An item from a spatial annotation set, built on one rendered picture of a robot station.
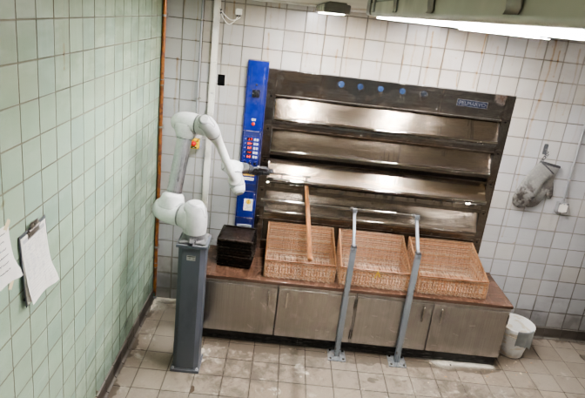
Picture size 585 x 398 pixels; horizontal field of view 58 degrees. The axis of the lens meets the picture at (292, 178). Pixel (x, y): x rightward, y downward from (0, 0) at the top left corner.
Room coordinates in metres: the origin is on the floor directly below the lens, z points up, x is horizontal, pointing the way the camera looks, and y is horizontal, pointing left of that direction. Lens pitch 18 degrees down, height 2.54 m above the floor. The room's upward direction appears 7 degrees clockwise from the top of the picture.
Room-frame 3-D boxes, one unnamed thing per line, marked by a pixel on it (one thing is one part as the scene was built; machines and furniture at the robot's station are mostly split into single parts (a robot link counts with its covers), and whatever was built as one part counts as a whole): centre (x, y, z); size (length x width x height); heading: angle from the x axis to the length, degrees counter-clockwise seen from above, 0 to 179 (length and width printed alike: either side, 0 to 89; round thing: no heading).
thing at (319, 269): (3.84, -0.13, 0.72); 0.56 x 0.49 x 0.28; 93
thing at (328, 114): (4.12, -0.69, 1.80); 1.79 x 0.11 x 0.19; 92
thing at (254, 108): (5.02, 0.39, 1.07); 1.93 x 0.16 x 2.15; 2
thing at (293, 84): (4.15, -0.69, 1.99); 1.80 x 0.08 x 0.21; 92
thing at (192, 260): (3.23, 0.61, 0.50); 0.21 x 0.21 x 1.00; 2
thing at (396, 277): (3.85, -0.72, 0.72); 0.56 x 0.49 x 0.28; 91
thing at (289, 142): (4.12, -0.69, 1.54); 1.79 x 0.11 x 0.19; 92
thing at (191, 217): (3.23, 0.62, 1.17); 0.18 x 0.16 x 0.22; 71
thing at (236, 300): (3.83, -0.59, 0.29); 2.42 x 0.56 x 0.58; 92
